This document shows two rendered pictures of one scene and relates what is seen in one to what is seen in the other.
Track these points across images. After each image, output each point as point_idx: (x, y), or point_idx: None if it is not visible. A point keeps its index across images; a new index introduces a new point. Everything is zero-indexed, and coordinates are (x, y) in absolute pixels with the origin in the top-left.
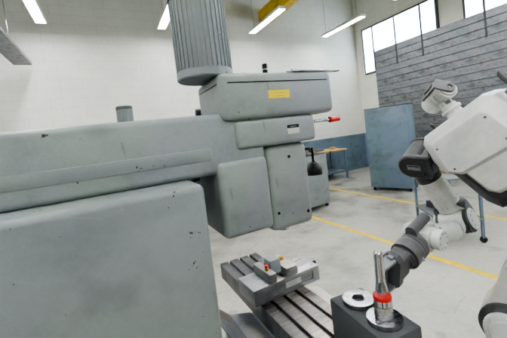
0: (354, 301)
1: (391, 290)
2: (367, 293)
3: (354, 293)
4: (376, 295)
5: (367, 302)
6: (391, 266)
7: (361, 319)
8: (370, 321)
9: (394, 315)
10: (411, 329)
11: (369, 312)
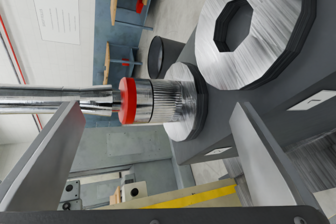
0: (213, 21)
1: (248, 186)
2: (261, 64)
3: None
4: (120, 85)
5: (210, 62)
6: (64, 185)
7: (187, 52)
8: (167, 71)
9: (175, 123)
10: (172, 143)
11: (181, 69)
